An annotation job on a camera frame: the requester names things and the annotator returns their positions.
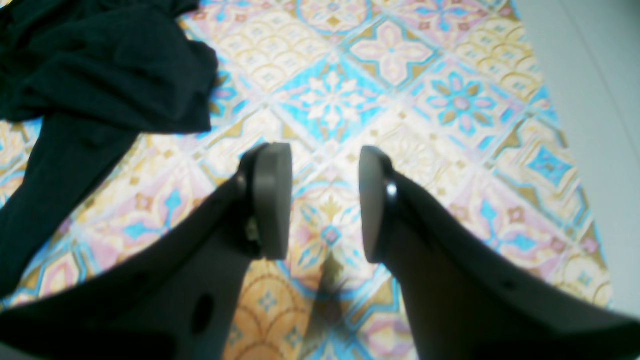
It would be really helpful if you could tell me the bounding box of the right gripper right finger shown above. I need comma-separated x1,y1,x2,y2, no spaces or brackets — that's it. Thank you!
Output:
358,145,640,360

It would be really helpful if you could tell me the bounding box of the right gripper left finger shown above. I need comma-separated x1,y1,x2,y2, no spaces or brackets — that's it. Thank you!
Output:
1,143,293,360

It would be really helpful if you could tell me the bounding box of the black t-shirt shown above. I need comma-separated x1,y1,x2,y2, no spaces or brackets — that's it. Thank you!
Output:
1,0,219,297

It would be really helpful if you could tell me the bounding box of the patterned colourful tablecloth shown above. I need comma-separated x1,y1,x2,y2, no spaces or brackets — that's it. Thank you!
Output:
1,0,613,360

